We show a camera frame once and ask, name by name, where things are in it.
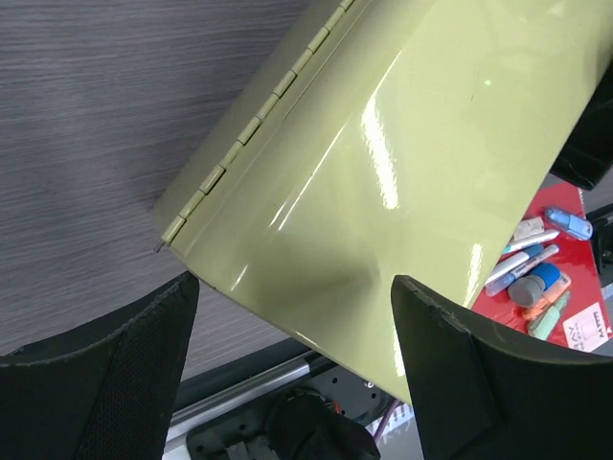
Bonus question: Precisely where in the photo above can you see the blue tipped white pen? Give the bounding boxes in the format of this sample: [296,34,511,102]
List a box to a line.
[485,244,559,297]

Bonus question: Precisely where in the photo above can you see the blue and grey marker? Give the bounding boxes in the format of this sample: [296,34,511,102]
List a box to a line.
[508,263,560,308]

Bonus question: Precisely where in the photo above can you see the teal capped white pen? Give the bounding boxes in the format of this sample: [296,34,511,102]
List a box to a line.
[502,229,559,255]

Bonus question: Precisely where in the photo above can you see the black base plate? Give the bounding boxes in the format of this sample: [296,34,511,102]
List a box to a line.
[184,354,422,460]

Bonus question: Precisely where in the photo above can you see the orange highlighter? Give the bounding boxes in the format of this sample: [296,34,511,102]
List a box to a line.
[521,272,571,321]

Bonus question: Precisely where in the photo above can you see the green metal drawer cabinet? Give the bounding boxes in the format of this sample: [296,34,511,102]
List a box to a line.
[153,1,612,401]

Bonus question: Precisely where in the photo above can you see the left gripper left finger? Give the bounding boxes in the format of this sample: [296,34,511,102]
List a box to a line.
[1,273,199,459]

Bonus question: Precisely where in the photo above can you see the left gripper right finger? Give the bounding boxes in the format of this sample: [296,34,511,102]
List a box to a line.
[391,275,612,459]

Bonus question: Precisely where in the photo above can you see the small white eraser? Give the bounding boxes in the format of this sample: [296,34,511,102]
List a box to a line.
[511,217,545,242]

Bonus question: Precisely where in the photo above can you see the green highlighter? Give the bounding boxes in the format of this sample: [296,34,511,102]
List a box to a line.
[528,291,571,341]

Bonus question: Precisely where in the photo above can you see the white marker pen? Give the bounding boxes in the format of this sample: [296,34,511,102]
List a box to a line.
[486,244,544,285]

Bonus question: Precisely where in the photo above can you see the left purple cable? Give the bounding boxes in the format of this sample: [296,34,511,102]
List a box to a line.
[371,400,403,442]

